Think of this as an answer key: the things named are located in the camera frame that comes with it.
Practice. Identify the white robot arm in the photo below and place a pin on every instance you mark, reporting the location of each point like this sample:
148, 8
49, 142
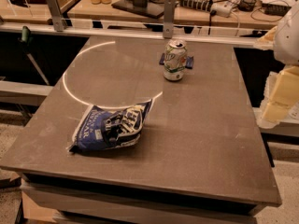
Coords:
286, 41

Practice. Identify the blue chip bag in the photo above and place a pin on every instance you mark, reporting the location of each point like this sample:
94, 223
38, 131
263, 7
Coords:
101, 129

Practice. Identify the dark blue flat packet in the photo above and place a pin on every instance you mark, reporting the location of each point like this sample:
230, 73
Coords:
188, 65

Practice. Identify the green white soda can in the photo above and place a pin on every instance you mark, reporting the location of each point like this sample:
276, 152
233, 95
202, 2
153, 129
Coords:
175, 57

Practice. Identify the black monitor stand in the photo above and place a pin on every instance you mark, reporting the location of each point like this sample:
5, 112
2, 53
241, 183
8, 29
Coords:
140, 7

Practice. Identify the white power strip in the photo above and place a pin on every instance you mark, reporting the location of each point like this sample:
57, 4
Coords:
222, 9

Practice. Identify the yellow foam block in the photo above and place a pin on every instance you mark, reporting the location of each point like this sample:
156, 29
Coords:
281, 94

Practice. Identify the black device box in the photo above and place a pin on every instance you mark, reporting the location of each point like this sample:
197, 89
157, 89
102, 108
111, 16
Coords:
275, 10

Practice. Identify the right metal bracket post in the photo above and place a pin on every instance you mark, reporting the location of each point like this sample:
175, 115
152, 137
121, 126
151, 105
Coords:
169, 12

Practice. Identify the metal bracket post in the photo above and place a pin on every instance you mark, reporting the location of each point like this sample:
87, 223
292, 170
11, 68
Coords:
58, 20
169, 12

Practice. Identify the left metal bracket post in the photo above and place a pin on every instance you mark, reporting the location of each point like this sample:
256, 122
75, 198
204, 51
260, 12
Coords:
58, 20

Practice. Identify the green handled tool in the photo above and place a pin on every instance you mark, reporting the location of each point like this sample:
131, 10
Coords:
24, 41

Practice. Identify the horizontal metal rail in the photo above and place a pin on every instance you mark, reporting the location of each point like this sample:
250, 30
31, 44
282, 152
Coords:
232, 40

